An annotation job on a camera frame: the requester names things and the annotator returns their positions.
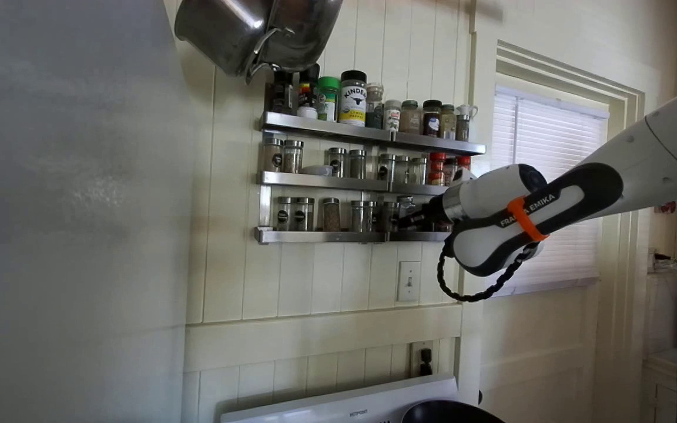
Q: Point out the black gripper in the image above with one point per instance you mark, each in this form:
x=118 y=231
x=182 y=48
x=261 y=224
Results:
x=436 y=212

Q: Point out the green cap spice bottle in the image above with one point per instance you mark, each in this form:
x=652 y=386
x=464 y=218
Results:
x=328 y=96

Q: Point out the small jar white label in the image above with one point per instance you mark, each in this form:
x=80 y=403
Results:
x=391 y=116

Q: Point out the cream panel door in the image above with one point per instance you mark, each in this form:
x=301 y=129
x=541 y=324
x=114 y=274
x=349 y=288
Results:
x=541 y=352

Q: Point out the white window blinds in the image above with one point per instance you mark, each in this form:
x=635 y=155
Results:
x=550 y=126

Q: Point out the small bottle white label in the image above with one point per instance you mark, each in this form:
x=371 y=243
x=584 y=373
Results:
x=307 y=102

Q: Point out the black frying pan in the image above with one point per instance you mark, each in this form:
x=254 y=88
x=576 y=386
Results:
x=453 y=415

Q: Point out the large bottle black cap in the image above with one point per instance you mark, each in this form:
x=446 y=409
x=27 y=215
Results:
x=354 y=96

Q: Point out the red cap spice bottle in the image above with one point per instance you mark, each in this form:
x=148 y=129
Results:
x=437 y=167
x=464 y=165

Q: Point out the jar with dark label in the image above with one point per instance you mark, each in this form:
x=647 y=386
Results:
x=430 y=118

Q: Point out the white light switch plate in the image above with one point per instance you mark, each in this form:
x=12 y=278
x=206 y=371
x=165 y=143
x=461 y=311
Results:
x=408 y=279

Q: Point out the wall outlet with black plug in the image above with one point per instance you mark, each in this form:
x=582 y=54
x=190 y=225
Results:
x=423 y=358

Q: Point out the hanging steel bowl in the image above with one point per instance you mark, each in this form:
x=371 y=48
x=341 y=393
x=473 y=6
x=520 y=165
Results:
x=307 y=32

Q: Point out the white refrigerator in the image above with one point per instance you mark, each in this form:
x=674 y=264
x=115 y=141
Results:
x=72 y=212

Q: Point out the small glass spice jar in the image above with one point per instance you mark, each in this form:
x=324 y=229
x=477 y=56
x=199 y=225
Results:
x=409 y=118
x=374 y=106
x=464 y=122
x=450 y=122

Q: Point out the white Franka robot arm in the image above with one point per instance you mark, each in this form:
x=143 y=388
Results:
x=652 y=155

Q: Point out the dark glass bottle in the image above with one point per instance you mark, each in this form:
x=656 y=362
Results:
x=280 y=93

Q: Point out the white gas stove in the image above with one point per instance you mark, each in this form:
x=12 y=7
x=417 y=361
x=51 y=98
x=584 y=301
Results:
x=340 y=408

